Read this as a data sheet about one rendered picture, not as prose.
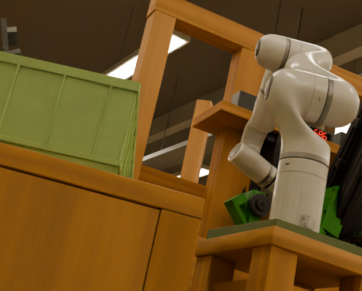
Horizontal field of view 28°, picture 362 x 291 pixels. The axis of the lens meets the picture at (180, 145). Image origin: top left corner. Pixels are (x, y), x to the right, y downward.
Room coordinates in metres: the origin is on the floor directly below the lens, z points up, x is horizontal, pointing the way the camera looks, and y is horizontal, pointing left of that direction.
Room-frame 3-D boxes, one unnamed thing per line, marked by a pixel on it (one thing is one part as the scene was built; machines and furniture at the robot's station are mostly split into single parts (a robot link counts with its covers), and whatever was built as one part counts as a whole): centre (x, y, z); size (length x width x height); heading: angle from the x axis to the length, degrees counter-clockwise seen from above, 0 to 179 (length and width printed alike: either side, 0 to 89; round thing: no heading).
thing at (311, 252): (1.65, -0.30, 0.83); 0.32 x 0.32 x 0.04; 25
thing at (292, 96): (1.63, -0.27, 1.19); 0.19 x 0.12 x 0.24; 95
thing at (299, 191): (1.64, -0.30, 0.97); 0.19 x 0.19 x 0.18
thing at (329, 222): (2.36, -0.54, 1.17); 0.13 x 0.12 x 0.20; 110
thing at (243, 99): (2.55, -0.23, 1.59); 0.15 x 0.07 x 0.07; 110
